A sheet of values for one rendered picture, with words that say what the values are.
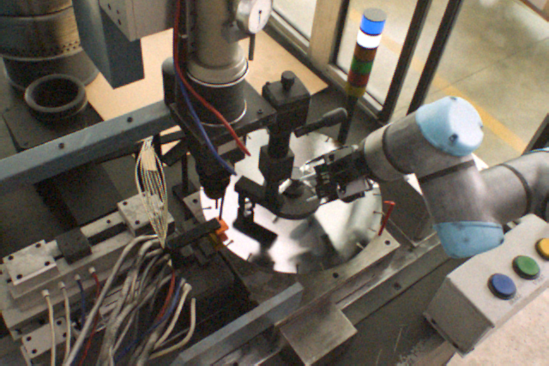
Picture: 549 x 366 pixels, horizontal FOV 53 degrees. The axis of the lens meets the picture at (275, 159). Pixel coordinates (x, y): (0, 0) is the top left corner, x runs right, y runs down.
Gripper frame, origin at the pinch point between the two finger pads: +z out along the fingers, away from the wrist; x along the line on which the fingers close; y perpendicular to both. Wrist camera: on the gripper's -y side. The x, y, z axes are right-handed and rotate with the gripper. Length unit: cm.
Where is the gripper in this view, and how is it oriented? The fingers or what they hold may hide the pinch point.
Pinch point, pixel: (317, 187)
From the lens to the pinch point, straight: 96.9
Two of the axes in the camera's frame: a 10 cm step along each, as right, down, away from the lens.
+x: 3.3, 9.4, -1.3
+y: -8.1, 2.1, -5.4
